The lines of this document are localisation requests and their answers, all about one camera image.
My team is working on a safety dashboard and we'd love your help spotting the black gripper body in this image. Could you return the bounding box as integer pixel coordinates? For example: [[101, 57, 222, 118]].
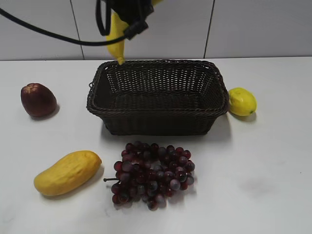
[[106, 0, 154, 40]]

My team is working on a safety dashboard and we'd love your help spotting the yellow banana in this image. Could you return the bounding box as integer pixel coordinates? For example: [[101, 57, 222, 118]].
[[96, 0, 161, 65]]

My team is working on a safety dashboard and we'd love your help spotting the dark woven basket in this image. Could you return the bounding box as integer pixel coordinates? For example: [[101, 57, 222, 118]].
[[87, 60, 229, 136]]

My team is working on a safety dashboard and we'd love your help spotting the red apple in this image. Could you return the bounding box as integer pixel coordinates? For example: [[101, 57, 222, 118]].
[[20, 83, 57, 118]]

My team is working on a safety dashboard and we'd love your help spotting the yellow lemon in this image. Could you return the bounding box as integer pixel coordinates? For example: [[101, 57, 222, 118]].
[[229, 87, 257, 117]]

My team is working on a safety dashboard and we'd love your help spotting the red grape bunch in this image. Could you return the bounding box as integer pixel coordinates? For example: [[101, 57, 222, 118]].
[[103, 141, 196, 211]]

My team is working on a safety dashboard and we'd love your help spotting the yellow mango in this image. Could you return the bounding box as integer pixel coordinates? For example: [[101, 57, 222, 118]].
[[34, 151, 102, 196]]

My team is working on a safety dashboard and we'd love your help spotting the black looped strap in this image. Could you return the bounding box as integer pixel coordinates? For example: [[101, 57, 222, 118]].
[[96, 0, 113, 36]]

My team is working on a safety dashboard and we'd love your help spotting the black cable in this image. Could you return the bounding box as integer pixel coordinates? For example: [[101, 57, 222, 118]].
[[0, 7, 129, 46]]

